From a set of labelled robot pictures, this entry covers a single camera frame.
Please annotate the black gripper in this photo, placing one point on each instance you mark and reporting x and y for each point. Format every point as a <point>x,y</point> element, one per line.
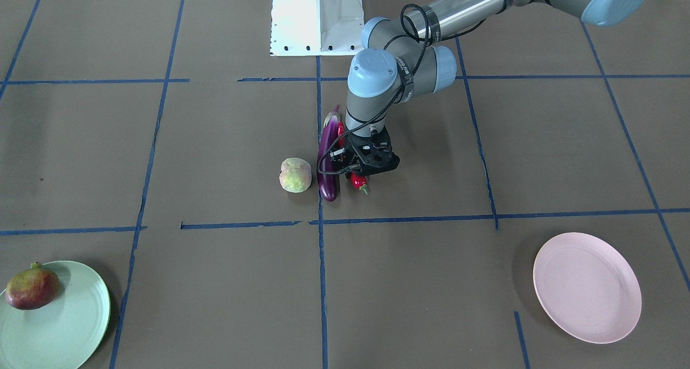
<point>348,152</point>

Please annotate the red chili pepper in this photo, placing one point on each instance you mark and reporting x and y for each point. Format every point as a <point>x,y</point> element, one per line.
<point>358,182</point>

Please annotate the pale green pink peach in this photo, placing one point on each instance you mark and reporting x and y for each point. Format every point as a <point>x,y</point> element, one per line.
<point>295,175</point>

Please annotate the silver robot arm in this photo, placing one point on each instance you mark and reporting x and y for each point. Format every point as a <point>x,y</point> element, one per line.
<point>402,59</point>

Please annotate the purple eggplant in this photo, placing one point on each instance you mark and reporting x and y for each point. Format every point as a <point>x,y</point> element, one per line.
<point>328,183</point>

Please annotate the brown paper table cover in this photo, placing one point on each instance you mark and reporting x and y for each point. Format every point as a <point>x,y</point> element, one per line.
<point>144,137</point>

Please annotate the pink plastic plate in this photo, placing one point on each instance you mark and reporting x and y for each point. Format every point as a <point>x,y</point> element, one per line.
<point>587,288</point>

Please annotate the green plastic plate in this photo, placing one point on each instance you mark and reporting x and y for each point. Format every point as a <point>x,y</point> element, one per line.
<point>63,333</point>

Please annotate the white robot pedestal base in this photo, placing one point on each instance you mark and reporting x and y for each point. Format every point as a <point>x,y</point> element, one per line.
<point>316,27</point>

